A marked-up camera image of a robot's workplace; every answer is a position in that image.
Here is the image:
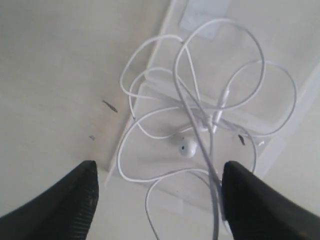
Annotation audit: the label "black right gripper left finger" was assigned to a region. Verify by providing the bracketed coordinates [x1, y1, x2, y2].
[0, 160, 99, 240]

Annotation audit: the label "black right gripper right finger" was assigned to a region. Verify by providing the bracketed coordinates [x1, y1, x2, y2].
[221, 161, 320, 240]

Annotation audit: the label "white wired earphones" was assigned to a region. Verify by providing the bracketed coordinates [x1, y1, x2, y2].
[116, 17, 298, 240]

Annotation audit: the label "clear plastic storage case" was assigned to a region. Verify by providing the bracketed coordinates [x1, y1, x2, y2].
[115, 0, 320, 205]

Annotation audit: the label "white square sticker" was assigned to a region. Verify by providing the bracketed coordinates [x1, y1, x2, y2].
[179, 0, 231, 32]

